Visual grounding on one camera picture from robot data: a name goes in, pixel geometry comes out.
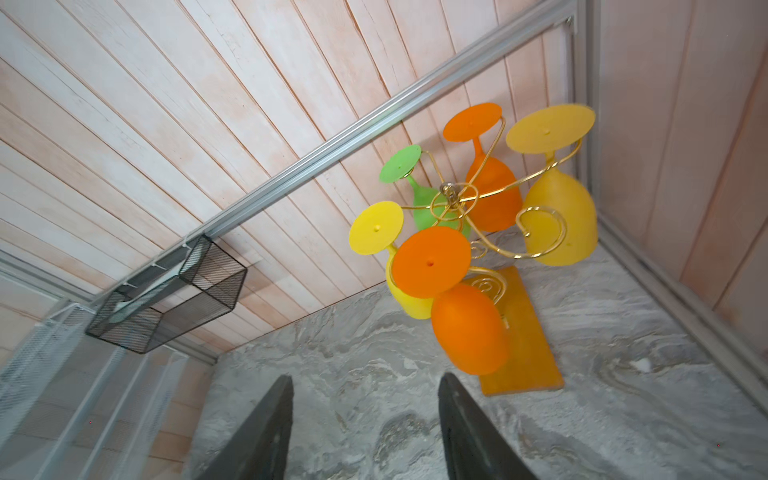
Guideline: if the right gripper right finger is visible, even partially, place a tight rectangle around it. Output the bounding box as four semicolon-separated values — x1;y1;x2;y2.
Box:
438;372;537;480

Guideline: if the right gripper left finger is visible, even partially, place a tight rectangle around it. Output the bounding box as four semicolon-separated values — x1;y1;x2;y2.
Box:
197;375;294;480

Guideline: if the orange wine glass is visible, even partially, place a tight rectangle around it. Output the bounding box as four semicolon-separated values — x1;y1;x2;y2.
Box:
392;226;509;376
443;103;523;233

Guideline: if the orange wooden rack base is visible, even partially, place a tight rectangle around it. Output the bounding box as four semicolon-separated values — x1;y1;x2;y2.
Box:
465;266;565;397

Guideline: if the back green wine glass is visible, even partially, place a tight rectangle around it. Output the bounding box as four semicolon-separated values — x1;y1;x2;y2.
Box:
379;145;471;238

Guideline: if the left yellow wine glass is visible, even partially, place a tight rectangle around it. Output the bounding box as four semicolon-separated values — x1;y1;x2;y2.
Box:
348;201;433;320

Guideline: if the yellow wine glass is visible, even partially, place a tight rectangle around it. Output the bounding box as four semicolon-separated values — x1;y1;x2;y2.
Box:
348;201;433;320
506;104;598;267

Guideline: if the right yellow wine glass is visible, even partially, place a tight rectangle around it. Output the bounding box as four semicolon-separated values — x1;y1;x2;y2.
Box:
506;104;598;267

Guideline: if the white mesh shelf organizer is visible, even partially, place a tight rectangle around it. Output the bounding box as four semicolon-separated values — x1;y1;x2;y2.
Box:
1;303;189;479

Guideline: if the black mesh wall basket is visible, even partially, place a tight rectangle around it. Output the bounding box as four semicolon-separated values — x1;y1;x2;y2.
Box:
85;235;247;354

